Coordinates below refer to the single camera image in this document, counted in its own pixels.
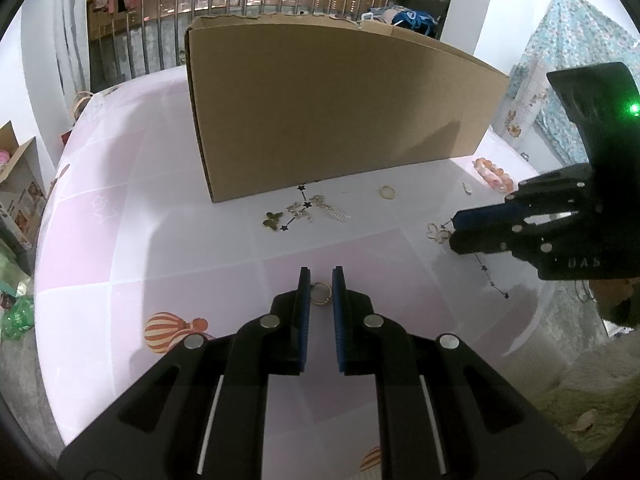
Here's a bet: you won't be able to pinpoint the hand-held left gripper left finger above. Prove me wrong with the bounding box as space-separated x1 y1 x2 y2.
57 266 312 480

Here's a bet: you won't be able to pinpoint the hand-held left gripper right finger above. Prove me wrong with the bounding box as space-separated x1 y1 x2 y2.
331 265 586 480

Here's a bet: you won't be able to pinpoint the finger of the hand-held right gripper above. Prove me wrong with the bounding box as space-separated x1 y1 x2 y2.
448 209 597 264
452 162 596 234

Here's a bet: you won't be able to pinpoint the gold earrings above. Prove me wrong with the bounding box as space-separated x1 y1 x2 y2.
426 222 453 245

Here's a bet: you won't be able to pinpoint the silver hair clip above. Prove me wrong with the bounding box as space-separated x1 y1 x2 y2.
317 195 352 224

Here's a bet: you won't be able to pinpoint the brown cardboard box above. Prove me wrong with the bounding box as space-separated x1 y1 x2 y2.
184 14 511 204

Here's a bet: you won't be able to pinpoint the person's right forearm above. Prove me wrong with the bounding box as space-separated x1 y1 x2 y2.
590 277 640 331

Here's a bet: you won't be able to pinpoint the white ribbed fabric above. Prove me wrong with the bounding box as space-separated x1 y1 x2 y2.
500 305 601 396

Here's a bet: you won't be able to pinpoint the pale green fluffy blanket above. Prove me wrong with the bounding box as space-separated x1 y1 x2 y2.
530 345 640 461

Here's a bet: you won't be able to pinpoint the blue stroller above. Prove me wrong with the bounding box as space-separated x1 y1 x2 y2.
367 5 441 38

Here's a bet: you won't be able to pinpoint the green plastic bottle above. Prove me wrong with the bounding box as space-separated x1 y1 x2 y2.
0 295 36 343

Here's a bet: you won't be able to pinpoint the red gift bag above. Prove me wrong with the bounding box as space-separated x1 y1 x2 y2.
61 91 97 147

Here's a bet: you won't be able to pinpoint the printed open cardboard box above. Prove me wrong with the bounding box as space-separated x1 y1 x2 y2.
0 120 48 251

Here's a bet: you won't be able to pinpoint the white curtain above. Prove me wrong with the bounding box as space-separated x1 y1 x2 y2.
50 0 91 96

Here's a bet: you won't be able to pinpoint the orange bead bracelet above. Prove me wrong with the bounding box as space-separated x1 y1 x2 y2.
472 157 516 192

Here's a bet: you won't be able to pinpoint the gold chain ornament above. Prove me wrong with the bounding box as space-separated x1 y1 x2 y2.
286 200 315 222

